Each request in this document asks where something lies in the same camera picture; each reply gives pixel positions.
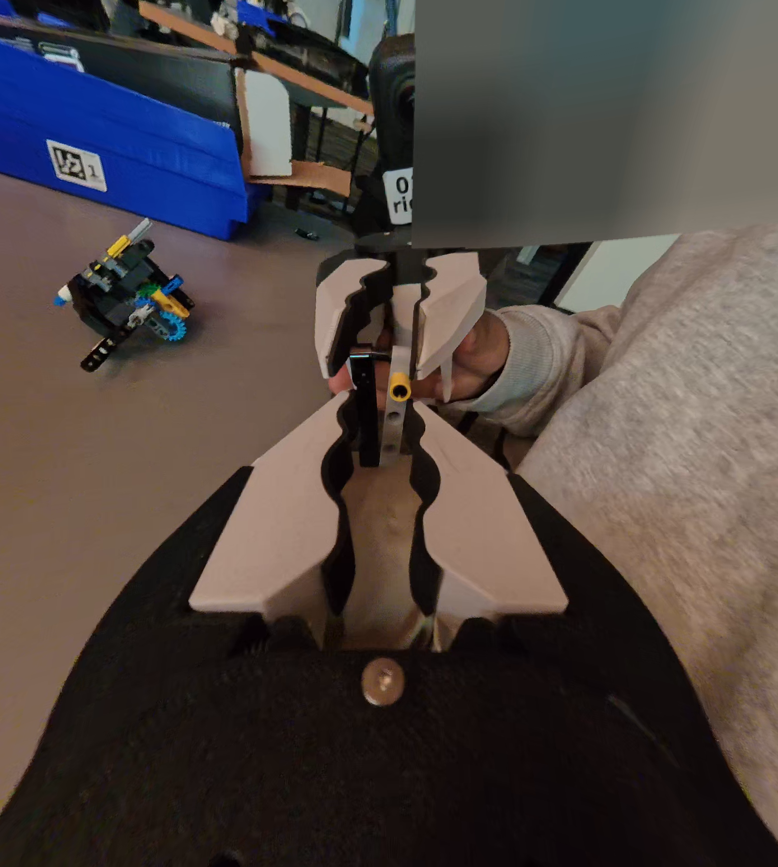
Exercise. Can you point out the person's right hand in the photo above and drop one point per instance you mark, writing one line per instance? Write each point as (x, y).
(480, 359)

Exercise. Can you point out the black lego model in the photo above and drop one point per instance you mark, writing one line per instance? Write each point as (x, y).
(118, 298)

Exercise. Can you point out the person's grey sweater torso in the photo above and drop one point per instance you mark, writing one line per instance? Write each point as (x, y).
(673, 488)

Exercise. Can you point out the grey lego beam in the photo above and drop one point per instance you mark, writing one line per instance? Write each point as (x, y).
(394, 427)

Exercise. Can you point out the white cardboard box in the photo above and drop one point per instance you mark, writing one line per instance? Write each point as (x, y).
(267, 122)

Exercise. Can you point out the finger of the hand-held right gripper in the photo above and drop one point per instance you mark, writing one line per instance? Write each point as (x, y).
(453, 305)
(335, 305)

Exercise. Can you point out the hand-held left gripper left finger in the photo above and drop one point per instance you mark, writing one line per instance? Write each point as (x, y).
(274, 535)

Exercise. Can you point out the person's tan pants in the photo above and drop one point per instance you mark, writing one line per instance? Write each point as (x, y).
(382, 548)

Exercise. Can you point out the background wooden desk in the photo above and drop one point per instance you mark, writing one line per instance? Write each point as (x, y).
(294, 74)

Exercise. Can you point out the yellow lego pin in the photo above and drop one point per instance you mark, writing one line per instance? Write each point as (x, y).
(400, 391)

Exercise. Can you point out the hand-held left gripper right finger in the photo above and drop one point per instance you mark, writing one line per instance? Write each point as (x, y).
(490, 542)

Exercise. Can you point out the black lego beam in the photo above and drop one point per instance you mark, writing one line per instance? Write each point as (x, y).
(365, 413)

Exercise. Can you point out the person's right forearm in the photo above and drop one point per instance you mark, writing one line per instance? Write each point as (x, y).
(551, 366)

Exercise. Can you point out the blue plastic bin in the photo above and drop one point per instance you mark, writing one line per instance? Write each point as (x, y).
(125, 135)

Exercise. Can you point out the small black lego piece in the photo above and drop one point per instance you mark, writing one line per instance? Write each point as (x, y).
(306, 234)

